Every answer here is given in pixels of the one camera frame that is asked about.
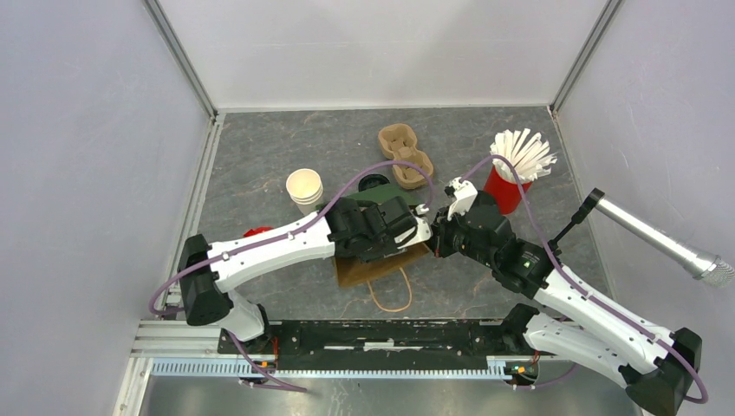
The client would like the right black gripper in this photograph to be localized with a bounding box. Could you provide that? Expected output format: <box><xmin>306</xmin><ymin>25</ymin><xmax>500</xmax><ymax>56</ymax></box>
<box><xmin>423</xmin><ymin>204</ymin><xmax>497</xmax><ymax>269</ymax></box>

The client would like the green paper bag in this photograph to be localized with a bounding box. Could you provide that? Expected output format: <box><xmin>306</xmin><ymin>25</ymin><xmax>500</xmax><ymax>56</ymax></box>
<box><xmin>327</xmin><ymin>184</ymin><xmax>429</xmax><ymax>314</ymax></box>

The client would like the stack of black lids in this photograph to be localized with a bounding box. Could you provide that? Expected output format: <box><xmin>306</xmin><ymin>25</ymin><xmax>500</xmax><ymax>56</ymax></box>
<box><xmin>358</xmin><ymin>173</ymin><xmax>390</xmax><ymax>192</ymax></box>

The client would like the stack of white paper cups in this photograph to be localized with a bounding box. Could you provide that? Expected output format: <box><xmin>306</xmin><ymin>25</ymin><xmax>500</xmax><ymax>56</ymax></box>
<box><xmin>286</xmin><ymin>168</ymin><xmax>323</xmax><ymax>215</ymax></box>

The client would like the stack of cardboard cup carriers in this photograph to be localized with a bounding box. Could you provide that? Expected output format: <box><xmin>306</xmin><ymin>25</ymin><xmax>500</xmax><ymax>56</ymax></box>
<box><xmin>378</xmin><ymin>123</ymin><xmax>434</xmax><ymax>190</ymax></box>

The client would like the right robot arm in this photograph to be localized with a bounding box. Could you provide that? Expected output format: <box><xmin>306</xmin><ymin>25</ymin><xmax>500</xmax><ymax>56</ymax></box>
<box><xmin>429</xmin><ymin>182</ymin><xmax>709</xmax><ymax>415</ymax></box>

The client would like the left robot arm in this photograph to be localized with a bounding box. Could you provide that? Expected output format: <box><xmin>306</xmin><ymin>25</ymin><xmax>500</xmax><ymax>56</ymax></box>
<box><xmin>178</xmin><ymin>196</ymin><xmax>431</xmax><ymax>354</ymax></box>

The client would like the red cup holder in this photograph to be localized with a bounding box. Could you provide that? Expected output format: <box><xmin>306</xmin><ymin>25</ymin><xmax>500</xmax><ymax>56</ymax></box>
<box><xmin>483</xmin><ymin>167</ymin><xmax>522</xmax><ymax>215</ymax></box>

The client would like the red D-shaped object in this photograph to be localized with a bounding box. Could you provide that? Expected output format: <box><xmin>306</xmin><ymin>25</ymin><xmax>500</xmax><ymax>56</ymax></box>
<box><xmin>243</xmin><ymin>226</ymin><xmax>272</xmax><ymax>237</ymax></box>

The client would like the silver microphone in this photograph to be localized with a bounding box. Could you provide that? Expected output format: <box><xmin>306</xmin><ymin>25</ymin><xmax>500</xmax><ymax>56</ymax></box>
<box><xmin>583</xmin><ymin>188</ymin><xmax>734</xmax><ymax>288</ymax></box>

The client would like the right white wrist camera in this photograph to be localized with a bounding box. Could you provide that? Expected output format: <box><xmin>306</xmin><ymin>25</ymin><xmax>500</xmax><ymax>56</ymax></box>
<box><xmin>444</xmin><ymin>177</ymin><xmax>478</xmax><ymax>220</ymax></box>

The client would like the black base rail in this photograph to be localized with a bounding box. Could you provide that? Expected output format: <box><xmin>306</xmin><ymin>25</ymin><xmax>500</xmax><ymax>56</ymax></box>
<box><xmin>241</xmin><ymin>319</ymin><xmax>537</xmax><ymax>371</ymax></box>

